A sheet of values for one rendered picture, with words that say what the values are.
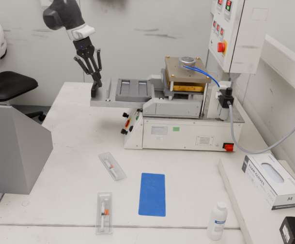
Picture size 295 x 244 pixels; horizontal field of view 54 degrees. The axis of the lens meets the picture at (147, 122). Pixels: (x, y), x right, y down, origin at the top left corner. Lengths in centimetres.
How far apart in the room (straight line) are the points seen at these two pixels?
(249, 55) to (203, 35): 165
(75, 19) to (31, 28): 168
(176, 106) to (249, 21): 44
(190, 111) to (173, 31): 161
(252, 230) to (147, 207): 36
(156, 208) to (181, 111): 44
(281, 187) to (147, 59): 202
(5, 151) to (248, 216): 87
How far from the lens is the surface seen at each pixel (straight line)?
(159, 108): 128
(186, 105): 128
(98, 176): 124
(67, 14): 130
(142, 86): 146
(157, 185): 121
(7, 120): 103
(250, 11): 121
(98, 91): 142
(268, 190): 116
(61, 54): 296
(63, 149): 141
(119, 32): 281
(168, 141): 136
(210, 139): 139
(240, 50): 124
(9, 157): 112
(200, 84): 134
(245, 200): 117
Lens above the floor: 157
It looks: 31 degrees down
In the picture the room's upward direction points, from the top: 4 degrees clockwise
